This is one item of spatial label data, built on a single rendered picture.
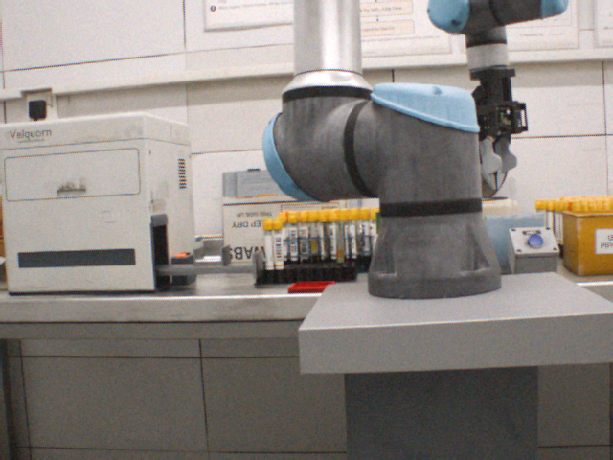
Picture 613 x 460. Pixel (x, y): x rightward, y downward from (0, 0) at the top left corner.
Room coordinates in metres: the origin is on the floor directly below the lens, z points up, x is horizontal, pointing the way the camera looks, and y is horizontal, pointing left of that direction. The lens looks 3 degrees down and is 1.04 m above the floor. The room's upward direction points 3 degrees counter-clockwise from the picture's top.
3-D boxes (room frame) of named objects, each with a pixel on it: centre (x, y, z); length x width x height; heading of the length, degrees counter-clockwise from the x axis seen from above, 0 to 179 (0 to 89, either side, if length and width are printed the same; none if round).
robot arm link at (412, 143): (0.80, -0.13, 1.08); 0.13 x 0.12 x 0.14; 51
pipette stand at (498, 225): (1.21, -0.36, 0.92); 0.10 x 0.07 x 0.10; 85
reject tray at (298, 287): (1.13, -0.01, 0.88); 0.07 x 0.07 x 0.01; 83
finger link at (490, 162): (1.26, -0.34, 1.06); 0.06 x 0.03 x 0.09; 23
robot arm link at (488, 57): (1.26, -0.34, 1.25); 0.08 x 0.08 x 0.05
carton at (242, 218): (1.57, 0.03, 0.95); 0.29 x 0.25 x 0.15; 173
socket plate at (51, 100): (1.85, 0.69, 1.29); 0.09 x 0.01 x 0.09; 83
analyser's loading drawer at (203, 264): (1.19, 0.18, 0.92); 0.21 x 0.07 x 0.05; 83
